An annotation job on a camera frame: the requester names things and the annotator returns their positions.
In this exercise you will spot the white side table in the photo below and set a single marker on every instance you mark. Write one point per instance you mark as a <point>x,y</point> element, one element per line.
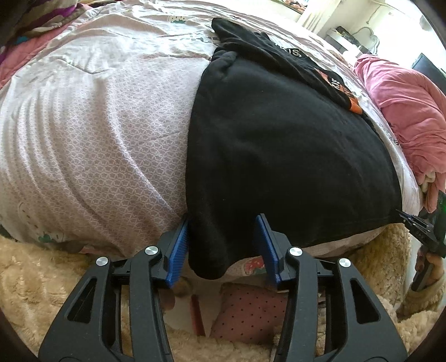
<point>343,38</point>

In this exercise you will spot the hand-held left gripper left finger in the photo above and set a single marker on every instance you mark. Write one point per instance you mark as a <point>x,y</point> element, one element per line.
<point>177,250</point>

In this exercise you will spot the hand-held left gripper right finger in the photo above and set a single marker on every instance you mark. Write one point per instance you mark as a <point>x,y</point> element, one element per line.
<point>266,247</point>

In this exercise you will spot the pink crumpled blanket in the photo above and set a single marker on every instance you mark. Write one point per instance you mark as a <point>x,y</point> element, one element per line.
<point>407,108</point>

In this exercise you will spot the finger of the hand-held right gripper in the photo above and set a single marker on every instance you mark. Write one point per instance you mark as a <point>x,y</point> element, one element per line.
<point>406,216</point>

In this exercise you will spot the person's right forearm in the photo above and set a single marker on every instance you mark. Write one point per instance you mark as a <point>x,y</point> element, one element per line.
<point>423,296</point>

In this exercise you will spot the dark monitor screen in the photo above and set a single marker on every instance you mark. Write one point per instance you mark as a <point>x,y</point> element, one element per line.
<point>432,68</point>

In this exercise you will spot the pale pink patterned bed sheet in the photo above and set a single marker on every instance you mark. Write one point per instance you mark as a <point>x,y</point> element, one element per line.
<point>94,132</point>

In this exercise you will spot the black long-sleeve sweater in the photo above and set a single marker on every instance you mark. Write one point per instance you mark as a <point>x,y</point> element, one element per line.
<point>278,149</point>

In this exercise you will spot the purple striped blanket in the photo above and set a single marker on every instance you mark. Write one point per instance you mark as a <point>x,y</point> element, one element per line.
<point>41,19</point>

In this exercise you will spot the person's right hand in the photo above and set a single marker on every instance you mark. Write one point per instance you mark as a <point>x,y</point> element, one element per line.
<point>437,266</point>

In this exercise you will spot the pink polka dot pants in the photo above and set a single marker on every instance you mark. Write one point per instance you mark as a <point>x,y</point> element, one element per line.
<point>244,313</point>

